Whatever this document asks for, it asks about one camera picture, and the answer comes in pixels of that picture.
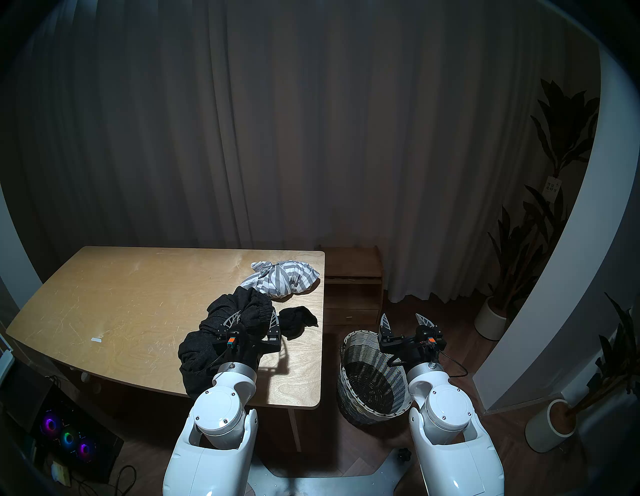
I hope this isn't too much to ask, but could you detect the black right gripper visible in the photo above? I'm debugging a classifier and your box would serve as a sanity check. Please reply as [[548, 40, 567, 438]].
[[378, 313, 447, 371]]

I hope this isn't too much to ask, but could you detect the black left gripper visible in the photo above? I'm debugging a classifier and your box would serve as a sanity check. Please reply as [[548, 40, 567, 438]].
[[215, 307, 282, 372]]

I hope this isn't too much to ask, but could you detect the small black sock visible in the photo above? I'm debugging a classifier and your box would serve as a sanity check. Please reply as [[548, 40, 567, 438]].
[[278, 306, 319, 342]]

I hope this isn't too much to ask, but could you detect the grey white striped garment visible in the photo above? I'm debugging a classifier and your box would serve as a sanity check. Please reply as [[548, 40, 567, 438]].
[[240, 260, 321, 300]]

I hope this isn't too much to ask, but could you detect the black knit sweater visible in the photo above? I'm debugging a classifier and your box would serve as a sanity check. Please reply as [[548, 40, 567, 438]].
[[178, 287, 275, 399]]

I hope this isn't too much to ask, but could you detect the woven wicker laundry hamper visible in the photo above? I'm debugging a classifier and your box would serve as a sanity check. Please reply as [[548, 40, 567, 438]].
[[337, 330, 415, 426]]

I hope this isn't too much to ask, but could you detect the small wooden nightstand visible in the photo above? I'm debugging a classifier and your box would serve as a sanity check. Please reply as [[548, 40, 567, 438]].
[[320, 246, 385, 327]]

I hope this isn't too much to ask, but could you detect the white pot of tall plant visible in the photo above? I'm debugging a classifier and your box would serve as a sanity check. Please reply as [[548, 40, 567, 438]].
[[474, 296, 509, 342]]

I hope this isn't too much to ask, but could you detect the light wooden table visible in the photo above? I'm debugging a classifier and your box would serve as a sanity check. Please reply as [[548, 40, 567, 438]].
[[6, 246, 326, 453]]

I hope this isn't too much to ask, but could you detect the white pot with brown soil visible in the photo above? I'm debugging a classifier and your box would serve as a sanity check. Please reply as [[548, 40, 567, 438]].
[[525, 398, 577, 454]]

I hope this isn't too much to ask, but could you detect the long grey curtain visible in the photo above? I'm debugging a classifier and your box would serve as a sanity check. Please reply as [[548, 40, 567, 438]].
[[0, 0, 573, 304]]

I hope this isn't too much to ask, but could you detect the computer case with rgb fans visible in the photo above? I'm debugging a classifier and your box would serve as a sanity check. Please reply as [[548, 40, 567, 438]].
[[10, 360, 125, 484]]

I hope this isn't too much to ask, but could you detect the dark leafy plant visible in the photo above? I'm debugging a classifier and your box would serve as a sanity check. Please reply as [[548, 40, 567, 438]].
[[565, 292, 640, 416]]

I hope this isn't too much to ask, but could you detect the tall leafy plant with tag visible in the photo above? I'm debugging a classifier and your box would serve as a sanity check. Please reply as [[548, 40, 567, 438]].
[[487, 79, 601, 312]]

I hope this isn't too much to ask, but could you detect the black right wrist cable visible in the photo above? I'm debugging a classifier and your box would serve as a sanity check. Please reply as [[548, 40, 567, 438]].
[[439, 350, 470, 379]]

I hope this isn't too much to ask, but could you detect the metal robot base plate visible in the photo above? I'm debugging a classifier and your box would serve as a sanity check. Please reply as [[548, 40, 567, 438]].
[[247, 450, 414, 496]]

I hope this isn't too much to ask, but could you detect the black floor cable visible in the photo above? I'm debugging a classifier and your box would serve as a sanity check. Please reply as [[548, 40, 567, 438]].
[[107, 465, 137, 496]]

